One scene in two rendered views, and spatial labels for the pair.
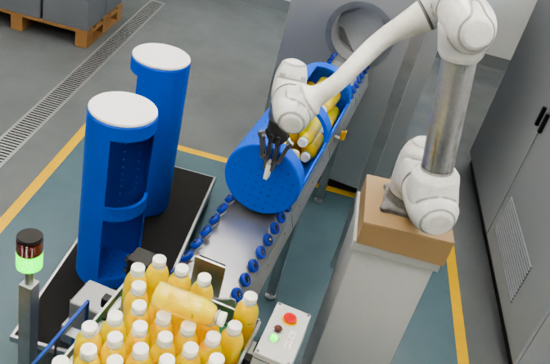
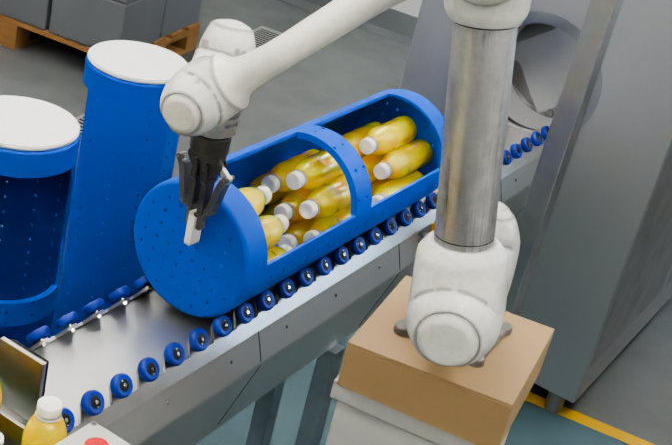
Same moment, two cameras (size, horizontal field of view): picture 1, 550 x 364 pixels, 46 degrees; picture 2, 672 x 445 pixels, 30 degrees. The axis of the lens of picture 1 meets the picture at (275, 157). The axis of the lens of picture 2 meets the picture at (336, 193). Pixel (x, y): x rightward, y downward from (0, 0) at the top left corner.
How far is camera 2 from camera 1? 0.79 m
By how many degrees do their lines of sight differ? 15
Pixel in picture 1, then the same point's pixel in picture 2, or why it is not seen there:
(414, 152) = not seen: hidden behind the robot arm
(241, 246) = (125, 359)
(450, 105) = (464, 106)
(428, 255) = (466, 426)
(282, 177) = (221, 245)
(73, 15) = (97, 29)
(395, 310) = not seen: outside the picture
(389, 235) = (395, 374)
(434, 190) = (443, 274)
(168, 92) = (136, 123)
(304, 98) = (211, 73)
